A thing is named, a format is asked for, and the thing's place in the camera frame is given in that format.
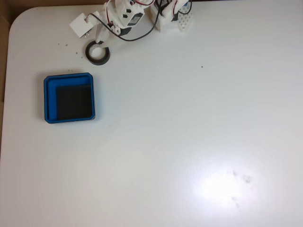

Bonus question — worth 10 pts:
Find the black tape roll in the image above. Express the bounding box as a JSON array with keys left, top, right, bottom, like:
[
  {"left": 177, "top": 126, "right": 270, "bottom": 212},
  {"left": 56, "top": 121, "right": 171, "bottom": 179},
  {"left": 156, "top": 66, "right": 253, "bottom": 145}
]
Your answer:
[{"left": 84, "top": 40, "right": 111, "bottom": 66}]

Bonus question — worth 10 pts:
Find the black square box liner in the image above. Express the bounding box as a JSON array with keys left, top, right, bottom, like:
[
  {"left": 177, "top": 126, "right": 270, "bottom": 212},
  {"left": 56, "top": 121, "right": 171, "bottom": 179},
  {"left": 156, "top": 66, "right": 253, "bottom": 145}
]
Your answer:
[{"left": 56, "top": 84, "right": 93, "bottom": 120}]

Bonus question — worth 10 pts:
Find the blue box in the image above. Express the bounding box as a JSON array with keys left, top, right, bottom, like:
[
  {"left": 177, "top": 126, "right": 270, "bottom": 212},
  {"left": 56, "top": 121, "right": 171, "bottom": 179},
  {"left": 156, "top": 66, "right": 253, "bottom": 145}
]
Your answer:
[{"left": 43, "top": 72, "right": 97, "bottom": 124}]

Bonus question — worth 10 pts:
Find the white perforated plate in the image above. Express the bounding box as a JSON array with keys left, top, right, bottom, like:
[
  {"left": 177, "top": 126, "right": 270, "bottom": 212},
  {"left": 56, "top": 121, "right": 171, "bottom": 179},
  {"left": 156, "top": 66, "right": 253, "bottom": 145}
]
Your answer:
[{"left": 176, "top": 9, "right": 194, "bottom": 33}]

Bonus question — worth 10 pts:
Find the red white servo cable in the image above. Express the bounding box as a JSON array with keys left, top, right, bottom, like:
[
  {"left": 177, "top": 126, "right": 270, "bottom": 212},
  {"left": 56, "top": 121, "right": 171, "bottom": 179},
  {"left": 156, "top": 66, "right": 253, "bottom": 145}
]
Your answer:
[{"left": 105, "top": 0, "right": 116, "bottom": 27}]

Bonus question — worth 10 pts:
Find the black cable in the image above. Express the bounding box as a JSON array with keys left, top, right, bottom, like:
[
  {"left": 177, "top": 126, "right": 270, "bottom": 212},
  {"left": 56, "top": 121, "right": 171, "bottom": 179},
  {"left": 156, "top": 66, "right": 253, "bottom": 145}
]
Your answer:
[{"left": 89, "top": 0, "right": 166, "bottom": 42}]

